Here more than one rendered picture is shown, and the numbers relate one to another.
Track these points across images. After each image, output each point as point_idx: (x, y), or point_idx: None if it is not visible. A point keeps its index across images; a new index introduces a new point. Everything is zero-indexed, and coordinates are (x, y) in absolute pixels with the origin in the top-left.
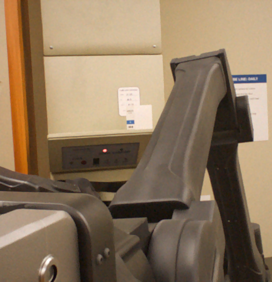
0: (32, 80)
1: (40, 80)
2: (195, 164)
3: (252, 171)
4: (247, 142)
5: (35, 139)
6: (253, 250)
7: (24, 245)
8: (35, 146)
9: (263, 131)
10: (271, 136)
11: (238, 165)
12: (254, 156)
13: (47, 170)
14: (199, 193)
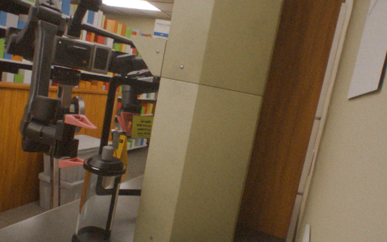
0: (328, 19)
1: (349, 18)
2: (22, 30)
3: (328, 238)
4: (360, 100)
5: (313, 82)
6: (29, 92)
7: (8, 27)
8: (293, 86)
9: (386, 32)
10: None
11: (36, 41)
12: (345, 173)
13: (324, 122)
14: (21, 36)
